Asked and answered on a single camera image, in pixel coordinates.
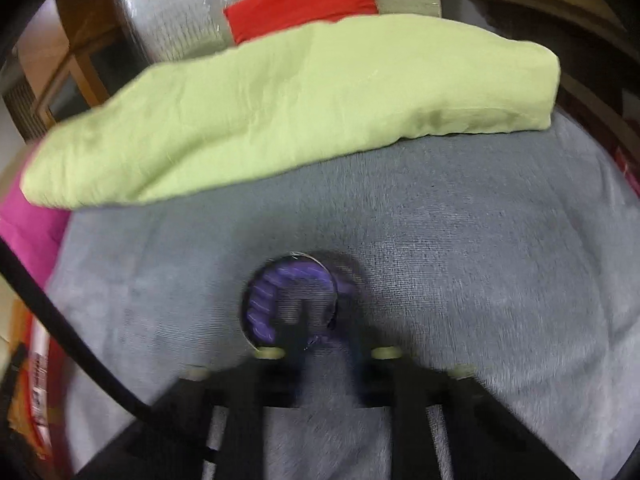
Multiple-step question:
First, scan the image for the black cable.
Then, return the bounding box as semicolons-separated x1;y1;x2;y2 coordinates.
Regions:
0;236;154;418

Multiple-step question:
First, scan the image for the orange cardboard box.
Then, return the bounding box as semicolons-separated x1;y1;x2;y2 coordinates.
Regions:
1;299;50;462

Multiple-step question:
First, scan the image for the light green folded blanket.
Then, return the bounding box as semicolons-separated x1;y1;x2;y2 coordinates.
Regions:
21;14;560;209

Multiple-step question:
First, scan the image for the red jewelry box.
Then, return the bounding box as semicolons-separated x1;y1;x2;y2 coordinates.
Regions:
26;314;73;479

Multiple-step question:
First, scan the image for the wooden cabinet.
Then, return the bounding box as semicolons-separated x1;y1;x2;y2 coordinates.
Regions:
16;0;144;129

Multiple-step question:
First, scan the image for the red small pillow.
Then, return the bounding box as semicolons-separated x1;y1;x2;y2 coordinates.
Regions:
224;0;378;44

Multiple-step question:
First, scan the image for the purple bead bracelet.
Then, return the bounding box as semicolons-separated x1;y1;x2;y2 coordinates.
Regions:
243;259;359;348

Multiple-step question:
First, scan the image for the magenta pink pillow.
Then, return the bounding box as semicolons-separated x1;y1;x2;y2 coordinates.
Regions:
1;170;70;289

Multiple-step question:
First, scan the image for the thin silver bangle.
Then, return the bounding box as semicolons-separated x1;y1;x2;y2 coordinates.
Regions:
240;252;338;349

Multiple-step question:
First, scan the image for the wooden shelf unit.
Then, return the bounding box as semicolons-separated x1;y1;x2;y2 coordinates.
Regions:
440;0;639;162

